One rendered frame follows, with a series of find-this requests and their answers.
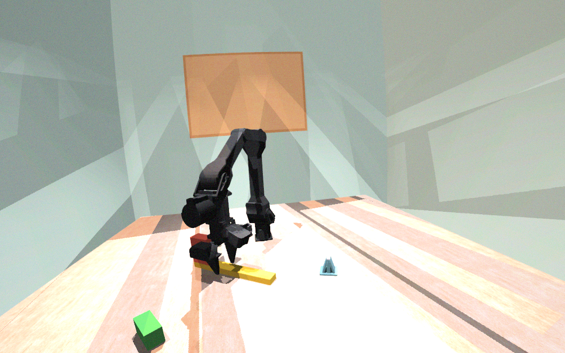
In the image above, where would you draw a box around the green block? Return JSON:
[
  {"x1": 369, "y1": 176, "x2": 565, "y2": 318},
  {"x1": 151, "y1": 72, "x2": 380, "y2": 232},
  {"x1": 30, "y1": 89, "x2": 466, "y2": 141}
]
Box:
[{"x1": 133, "y1": 310, "x2": 165, "y2": 351}]

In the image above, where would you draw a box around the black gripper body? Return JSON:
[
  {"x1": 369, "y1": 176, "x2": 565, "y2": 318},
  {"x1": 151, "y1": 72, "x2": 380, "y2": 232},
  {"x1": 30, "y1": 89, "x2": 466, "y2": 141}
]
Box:
[{"x1": 189, "y1": 215, "x2": 233, "y2": 261}]

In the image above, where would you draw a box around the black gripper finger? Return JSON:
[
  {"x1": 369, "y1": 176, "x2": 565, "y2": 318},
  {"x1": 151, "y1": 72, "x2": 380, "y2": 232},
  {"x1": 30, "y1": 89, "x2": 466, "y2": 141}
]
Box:
[
  {"x1": 206, "y1": 252, "x2": 222, "y2": 275},
  {"x1": 224, "y1": 242, "x2": 237, "y2": 263}
]

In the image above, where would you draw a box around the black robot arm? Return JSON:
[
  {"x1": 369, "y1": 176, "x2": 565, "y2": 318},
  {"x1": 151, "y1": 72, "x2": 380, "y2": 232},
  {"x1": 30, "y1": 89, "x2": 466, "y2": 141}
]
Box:
[{"x1": 181, "y1": 128, "x2": 275, "y2": 248}]

